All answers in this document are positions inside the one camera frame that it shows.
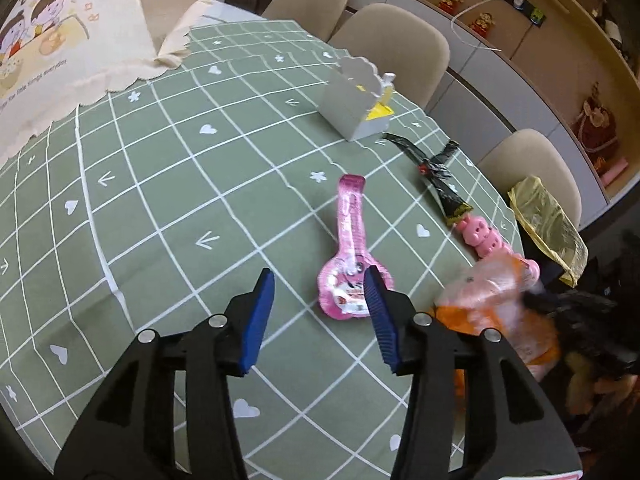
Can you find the pink guitar-shaped package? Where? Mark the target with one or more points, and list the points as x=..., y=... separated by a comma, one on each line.
x=350, y=220

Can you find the red gold figurine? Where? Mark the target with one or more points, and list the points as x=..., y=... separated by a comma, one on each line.
x=481, y=25
x=450, y=2

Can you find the dark red gift bag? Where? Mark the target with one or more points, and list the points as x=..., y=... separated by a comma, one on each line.
x=597, y=125

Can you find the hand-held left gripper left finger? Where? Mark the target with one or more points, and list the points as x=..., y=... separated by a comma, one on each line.
x=260, y=320

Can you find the dark wine bottle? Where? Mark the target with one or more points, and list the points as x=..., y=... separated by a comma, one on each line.
x=615, y=32

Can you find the person's right hand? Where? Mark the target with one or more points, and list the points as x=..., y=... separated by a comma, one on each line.
x=600, y=400

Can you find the pink pig candy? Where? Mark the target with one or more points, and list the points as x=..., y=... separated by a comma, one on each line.
x=480, y=235

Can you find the pink box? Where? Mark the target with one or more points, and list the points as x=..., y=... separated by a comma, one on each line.
x=615, y=172

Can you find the white yellow paper box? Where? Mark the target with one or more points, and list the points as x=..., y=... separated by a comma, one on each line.
x=345, y=105

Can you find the cream cartoon printed cloth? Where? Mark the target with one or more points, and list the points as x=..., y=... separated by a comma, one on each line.
x=75, y=35

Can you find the beige shell chair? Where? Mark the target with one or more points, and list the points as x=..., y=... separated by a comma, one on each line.
x=395, y=45
x=310, y=0
x=530, y=160

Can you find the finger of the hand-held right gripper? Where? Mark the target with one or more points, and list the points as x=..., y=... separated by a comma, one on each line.
x=542, y=301

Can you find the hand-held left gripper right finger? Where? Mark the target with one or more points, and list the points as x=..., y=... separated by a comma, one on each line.
x=381, y=320

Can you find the black candy wrapper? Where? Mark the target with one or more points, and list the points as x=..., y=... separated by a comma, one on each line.
x=440, y=187

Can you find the white sideboard cabinet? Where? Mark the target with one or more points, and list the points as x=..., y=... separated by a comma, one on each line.
x=500, y=90

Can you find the orange wrapper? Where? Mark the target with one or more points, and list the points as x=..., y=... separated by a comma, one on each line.
x=480, y=320

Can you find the yellow plastic bag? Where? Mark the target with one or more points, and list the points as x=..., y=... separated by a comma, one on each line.
x=545, y=220

